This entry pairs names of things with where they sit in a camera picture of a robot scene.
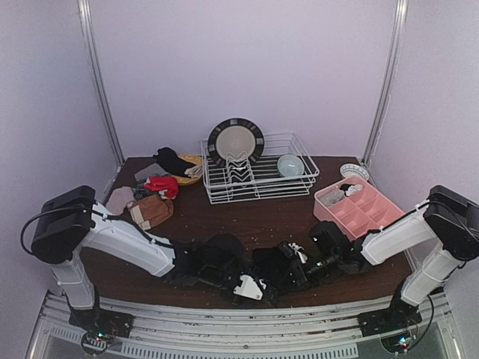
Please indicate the dark rimmed beige plate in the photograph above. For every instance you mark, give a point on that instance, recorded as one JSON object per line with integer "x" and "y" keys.
{"x": 235, "y": 138}

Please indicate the black cloth on plate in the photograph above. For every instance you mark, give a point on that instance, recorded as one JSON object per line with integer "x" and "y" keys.
{"x": 171, "y": 162}

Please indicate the black and white rolled underwear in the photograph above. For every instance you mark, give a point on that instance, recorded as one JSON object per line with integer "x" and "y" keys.
{"x": 349, "y": 189}

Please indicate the beige underwear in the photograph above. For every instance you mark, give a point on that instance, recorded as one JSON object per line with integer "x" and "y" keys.
{"x": 120, "y": 199}

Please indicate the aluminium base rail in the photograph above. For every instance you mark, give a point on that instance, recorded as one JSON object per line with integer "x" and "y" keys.
{"x": 159, "y": 331}

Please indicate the aluminium frame post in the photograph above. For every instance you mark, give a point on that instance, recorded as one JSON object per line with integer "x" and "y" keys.
{"x": 399, "y": 25}
{"x": 87, "y": 26}

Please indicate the white wire dish rack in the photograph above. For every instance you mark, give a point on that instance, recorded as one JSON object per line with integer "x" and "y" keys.
{"x": 242, "y": 179}

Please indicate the grey rolled underwear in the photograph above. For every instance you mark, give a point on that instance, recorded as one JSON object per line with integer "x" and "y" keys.
{"x": 332, "y": 197}

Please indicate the left aluminium frame post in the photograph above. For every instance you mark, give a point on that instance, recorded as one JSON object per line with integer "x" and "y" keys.
{"x": 87, "y": 26}

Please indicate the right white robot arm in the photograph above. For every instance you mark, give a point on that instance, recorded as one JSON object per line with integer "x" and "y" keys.
{"x": 445, "y": 215}

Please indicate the light blue ceramic bowl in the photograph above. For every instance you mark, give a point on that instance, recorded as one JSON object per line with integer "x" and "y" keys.
{"x": 290, "y": 165}

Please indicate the blue patterned yellow bowl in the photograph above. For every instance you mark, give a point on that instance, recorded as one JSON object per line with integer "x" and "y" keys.
{"x": 354, "y": 170}

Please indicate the pink divided organizer box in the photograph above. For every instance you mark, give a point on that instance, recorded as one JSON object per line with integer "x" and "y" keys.
{"x": 365, "y": 210}

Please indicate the beige white socks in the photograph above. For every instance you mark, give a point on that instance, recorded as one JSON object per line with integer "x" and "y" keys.
{"x": 194, "y": 172}

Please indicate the grey striped underwear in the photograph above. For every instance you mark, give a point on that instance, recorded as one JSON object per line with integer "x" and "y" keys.
{"x": 153, "y": 170}

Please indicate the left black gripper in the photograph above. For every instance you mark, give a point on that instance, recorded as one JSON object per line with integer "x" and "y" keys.
{"x": 232, "y": 274}

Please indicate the right aluminium frame post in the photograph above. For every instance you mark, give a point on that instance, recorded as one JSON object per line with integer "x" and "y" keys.
{"x": 399, "y": 25}

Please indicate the red underwear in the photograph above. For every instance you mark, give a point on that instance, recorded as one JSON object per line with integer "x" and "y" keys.
{"x": 167, "y": 187}

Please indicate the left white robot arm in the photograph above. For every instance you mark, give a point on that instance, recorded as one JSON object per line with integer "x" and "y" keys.
{"x": 75, "y": 220}

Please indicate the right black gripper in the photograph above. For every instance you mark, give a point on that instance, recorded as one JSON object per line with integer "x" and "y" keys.
{"x": 290, "y": 267}

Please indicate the brown underwear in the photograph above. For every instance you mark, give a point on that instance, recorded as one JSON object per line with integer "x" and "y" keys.
{"x": 151, "y": 211}

